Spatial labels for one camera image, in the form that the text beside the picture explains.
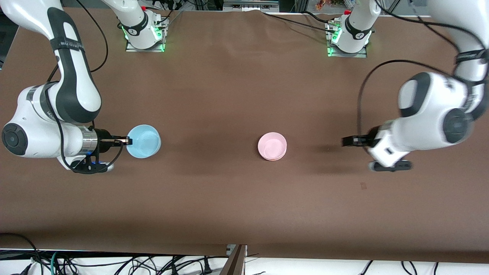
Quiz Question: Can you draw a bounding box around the aluminium profile post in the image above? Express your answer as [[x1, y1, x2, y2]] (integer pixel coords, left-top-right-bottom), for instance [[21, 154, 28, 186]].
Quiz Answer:
[[220, 244, 248, 275]]

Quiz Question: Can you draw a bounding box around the brown table cover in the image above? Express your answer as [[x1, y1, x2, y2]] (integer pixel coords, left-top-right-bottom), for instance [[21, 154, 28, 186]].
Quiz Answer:
[[0, 8, 489, 264]]

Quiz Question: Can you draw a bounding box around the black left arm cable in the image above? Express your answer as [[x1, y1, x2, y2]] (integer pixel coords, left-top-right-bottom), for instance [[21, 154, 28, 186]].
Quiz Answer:
[[356, 0, 489, 136]]

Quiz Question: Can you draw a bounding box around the white sheet under cables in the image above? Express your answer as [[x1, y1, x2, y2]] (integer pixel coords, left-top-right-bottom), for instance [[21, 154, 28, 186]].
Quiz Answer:
[[0, 250, 489, 275]]

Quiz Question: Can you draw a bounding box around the thick black looped cable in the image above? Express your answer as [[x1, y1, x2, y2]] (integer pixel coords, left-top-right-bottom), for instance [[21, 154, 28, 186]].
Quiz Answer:
[[0, 233, 43, 275]]

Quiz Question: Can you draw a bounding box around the short black table cable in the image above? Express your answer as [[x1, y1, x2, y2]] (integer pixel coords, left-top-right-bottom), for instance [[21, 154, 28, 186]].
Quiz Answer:
[[304, 11, 339, 24]]

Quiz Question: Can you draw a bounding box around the pink bowl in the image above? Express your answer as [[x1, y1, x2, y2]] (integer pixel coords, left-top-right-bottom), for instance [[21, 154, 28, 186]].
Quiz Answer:
[[258, 132, 287, 160]]

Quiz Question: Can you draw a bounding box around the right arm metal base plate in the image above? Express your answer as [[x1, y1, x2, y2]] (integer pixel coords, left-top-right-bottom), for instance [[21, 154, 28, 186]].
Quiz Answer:
[[125, 17, 169, 53]]

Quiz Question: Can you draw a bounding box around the light blue bowl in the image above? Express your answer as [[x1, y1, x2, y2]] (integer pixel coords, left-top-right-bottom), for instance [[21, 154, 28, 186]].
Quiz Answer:
[[126, 125, 162, 159]]

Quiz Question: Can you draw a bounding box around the long black table cable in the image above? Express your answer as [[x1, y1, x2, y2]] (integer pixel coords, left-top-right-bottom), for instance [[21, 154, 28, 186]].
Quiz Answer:
[[262, 11, 337, 33]]

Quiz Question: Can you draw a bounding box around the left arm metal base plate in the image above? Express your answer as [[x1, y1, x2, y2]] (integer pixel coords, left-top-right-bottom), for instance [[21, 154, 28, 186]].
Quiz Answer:
[[325, 21, 369, 58]]

